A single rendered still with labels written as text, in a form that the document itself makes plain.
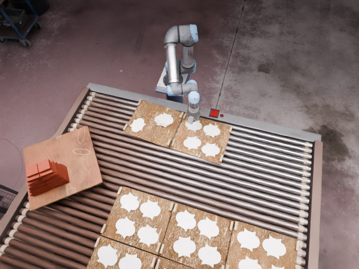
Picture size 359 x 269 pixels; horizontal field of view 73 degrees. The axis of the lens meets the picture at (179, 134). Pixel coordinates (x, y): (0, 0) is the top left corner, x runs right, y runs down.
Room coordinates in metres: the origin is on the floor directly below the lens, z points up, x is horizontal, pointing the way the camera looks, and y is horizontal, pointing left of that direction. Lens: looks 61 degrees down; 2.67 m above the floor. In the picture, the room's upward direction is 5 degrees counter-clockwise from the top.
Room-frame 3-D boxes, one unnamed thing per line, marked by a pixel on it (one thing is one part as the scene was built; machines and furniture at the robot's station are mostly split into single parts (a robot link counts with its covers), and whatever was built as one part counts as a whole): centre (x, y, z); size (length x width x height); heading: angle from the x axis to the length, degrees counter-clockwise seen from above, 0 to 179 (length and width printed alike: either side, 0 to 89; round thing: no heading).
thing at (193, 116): (1.00, -0.11, 1.13); 0.12 x 0.09 x 0.16; 149
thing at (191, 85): (1.12, -0.10, 1.29); 0.11 x 0.11 x 0.08; 0
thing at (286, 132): (1.18, -0.15, 0.89); 2.08 x 0.08 x 0.06; 68
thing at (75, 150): (0.73, 0.88, 1.03); 0.50 x 0.50 x 0.02; 18
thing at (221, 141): (0.90, -0.18, 0.93); 0.41 x 0.35 x 0.02; 65
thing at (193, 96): (1.02, -0.12, 1.29); 0.09 x 0.08 x 0.11; 0
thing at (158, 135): (1.08, 0.20, 0.93); 0.41 x 0.35 x 0.02; 64
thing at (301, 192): (0.75, 0.03, 0.90); 1.95 x 0.05 x 0.05; 68
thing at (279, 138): (1.12, -0.12, 0.90); 1.95 x 0.05 x 0.05; 68
